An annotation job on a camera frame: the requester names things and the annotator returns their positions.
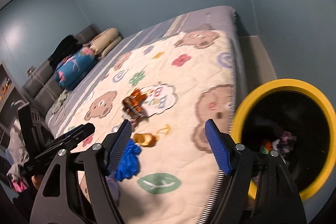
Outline yellow rimmed black trash bin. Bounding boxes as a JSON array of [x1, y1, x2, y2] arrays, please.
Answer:
[[231, 79, 335, 201]]

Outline green small cloth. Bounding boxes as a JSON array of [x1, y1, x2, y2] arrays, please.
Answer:
[[50, 90, 69, 114]]

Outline blue plastic bag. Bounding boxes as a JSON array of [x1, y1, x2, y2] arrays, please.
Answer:
[[115, 139, 141, 181]]

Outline person left hand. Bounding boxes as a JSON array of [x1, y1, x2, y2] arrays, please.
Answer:
[[31, 174, 44, 190]]

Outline black clothing pile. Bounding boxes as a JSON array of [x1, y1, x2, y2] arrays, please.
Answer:
[[49, 35, 81, 70]]

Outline blue floral folded blanket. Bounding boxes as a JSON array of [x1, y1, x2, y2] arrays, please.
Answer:
[[55, 47, 97, 91]]

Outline orange snack wrapper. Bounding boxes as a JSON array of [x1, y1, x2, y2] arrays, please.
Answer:
[[122, 88, 147, 118]]

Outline beige folded pillow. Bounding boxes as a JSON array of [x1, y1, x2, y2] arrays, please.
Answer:
[[89, 28, 122, 59]]

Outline cream bear pattern quilt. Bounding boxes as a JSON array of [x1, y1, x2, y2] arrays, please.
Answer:
[[53, 29, 237, 224]]

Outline grey padded headboard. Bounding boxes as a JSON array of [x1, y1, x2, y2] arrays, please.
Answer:
[[22, 24, 98, 115]]

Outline wall power socket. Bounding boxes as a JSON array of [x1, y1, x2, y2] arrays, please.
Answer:
[[27, 66, 36, 76]]

